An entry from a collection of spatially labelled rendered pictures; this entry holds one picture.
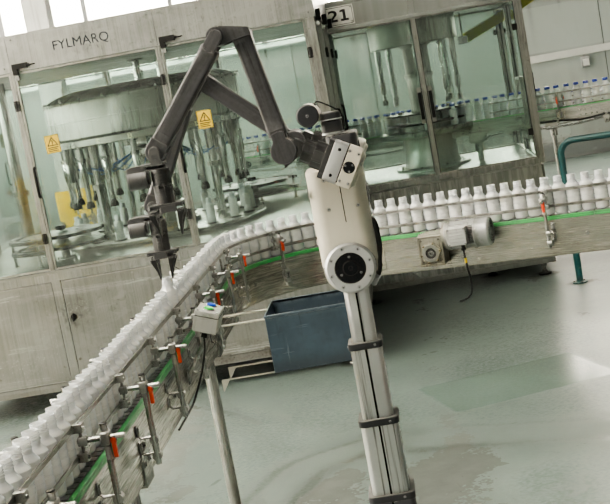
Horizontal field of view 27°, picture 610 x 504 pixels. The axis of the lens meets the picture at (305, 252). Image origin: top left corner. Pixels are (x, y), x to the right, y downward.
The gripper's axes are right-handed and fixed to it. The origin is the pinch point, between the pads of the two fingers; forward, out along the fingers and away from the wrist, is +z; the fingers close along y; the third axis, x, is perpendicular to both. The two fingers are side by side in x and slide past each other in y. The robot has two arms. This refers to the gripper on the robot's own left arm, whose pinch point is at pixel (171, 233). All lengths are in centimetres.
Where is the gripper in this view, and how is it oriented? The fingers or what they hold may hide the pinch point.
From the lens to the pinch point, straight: 376.3
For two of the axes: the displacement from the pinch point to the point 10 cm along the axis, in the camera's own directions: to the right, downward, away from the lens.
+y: 9.8, -1.6, -0.8
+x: 0.6, -1.4, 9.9
